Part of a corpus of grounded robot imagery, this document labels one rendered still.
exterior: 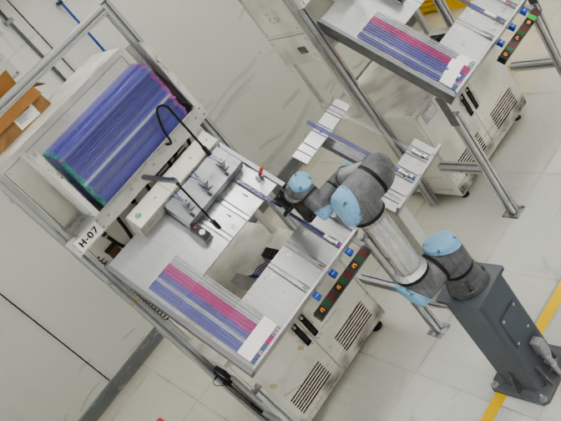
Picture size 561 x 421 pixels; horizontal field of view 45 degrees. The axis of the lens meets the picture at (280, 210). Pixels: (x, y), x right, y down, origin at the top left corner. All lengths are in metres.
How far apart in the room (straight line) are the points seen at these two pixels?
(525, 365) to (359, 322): 0.87
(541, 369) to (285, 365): 1.03
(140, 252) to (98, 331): 1.69
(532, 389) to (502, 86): 1.70
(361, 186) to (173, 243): 0.98
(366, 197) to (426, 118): 1.43
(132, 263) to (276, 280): 0.57
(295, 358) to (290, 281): 0.52
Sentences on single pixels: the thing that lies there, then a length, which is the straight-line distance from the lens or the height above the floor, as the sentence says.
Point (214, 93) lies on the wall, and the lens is 4.56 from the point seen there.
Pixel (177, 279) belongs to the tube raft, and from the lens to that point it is 2.65.
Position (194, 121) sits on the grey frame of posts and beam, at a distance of 2.80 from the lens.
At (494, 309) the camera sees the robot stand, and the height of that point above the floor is 0.47.
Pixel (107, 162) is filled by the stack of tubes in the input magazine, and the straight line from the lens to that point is 2.62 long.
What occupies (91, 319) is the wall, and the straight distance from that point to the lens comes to 4.33.
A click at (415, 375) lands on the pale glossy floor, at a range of 3.09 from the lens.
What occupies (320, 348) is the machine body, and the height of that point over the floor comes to 0.26.
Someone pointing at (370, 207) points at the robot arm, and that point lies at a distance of 2.02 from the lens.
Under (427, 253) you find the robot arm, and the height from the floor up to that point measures 0.78.
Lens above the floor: 2.21
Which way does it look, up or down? 28 degrees down
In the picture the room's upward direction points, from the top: 41 degrees counter-clockwise
